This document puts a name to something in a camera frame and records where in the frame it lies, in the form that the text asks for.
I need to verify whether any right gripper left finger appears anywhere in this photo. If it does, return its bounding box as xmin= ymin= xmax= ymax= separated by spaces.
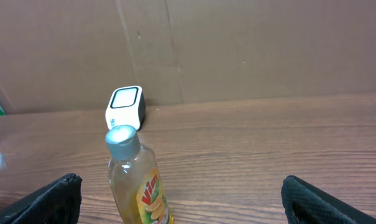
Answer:
xmin=0 ymin=173 xmax=82 ymax=224

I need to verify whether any yellow dish soap bottle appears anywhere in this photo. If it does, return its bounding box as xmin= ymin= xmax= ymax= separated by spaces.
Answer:
xmin=105 ymin=125 xmax=174 ymax=224

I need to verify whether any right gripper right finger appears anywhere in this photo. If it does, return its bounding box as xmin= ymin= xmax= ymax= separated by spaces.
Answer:
xmin=281 ymin=175 xmax=376 ymax=224

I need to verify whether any white barcode scanner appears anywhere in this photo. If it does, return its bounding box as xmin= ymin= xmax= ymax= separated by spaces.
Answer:
xmin=105 ymin=85 xmax=146 ymax=130

